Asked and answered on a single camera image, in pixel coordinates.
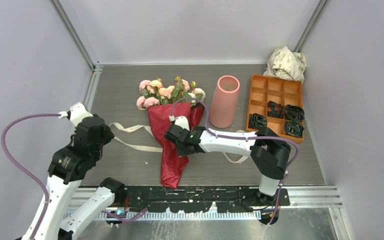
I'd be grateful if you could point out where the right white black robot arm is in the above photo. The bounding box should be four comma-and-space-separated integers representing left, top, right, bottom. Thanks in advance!
164, 124, 291, 206

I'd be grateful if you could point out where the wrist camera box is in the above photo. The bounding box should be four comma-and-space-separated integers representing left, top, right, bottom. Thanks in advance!
169, 115, 190, 131
67, 102, 93, 127

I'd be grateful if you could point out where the pink flower bunch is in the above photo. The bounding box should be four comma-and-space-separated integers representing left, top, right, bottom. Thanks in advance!
136, 76, 206, 110

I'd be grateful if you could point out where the cream printed ribbon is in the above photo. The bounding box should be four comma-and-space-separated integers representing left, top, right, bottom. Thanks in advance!
108, 122, 250, 164

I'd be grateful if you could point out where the pink cylindrical vase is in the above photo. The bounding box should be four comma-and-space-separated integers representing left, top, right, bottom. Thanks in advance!
209, 75, 240, 129

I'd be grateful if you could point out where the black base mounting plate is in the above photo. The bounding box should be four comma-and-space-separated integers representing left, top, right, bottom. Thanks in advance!
110, 185, 277, 214

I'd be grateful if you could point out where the dark rolled tie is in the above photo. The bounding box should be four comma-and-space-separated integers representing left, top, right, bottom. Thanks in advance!
248, 113, 268, 130
283, 104, 305, 122
267, 101, 284, 119
284, 120, 305, 138

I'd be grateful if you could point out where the crumpled printed paper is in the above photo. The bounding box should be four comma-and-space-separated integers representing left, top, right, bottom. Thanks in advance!
263, 46, 308, 84

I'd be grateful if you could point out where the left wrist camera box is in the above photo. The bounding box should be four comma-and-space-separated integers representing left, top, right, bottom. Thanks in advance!
67, 102, 93, 127

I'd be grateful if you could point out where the orange compartment tray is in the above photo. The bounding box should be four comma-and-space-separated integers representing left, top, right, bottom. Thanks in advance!
245, 74, 305, 144

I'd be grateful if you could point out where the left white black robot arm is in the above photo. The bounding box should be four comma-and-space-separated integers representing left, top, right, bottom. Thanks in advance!
21, 113, 127, 240

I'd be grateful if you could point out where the dark rolled tie middle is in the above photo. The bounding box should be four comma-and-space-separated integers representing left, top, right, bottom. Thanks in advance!
267, 101, 284, 119

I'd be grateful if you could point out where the red wrapping paper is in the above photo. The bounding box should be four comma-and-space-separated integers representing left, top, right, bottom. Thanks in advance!
147, 102, 205, 189

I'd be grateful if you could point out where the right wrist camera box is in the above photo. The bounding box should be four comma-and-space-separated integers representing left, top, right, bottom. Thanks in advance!
169, 115, 190, 131

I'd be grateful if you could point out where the dark rolled tie left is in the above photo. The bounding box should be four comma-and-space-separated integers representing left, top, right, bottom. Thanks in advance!
248, 113, 268, 130

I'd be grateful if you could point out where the dark rolled tie upper right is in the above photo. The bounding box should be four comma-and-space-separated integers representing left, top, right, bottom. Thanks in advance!
283, 104, 305, 122

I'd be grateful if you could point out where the dark rolled tie lower right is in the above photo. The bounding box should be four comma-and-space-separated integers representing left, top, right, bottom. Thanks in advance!
284, 120, 305, 138

